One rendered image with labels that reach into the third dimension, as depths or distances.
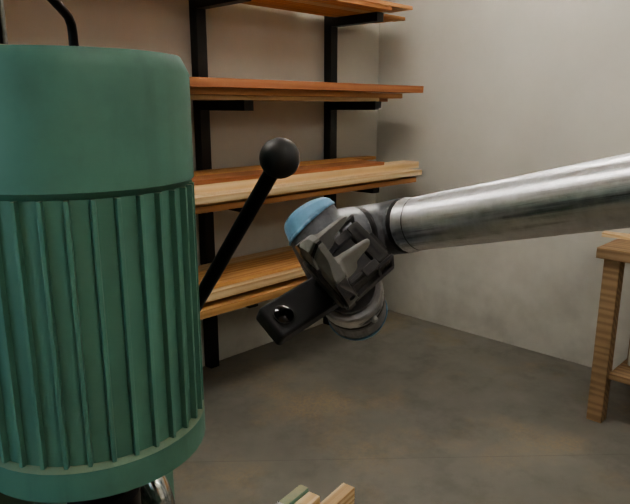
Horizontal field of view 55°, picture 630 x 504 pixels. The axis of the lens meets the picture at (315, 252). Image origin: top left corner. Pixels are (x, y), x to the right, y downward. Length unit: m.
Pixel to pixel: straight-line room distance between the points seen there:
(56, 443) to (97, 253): 0.14
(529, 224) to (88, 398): 0.57
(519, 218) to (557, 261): 3.03
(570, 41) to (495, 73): 0.46
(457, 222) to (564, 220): 0.16
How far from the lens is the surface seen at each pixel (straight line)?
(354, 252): 0.63
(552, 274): 3.87
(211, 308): 2.94
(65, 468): 0.48
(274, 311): 0.71
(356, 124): 4.27
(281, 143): 0.51
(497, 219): 0.84
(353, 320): 0.80
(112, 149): 0.41
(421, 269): 4.33
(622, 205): 0.76
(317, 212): 0.92
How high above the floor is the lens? 1.47
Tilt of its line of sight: 13 degrees down
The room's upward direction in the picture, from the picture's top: straight up
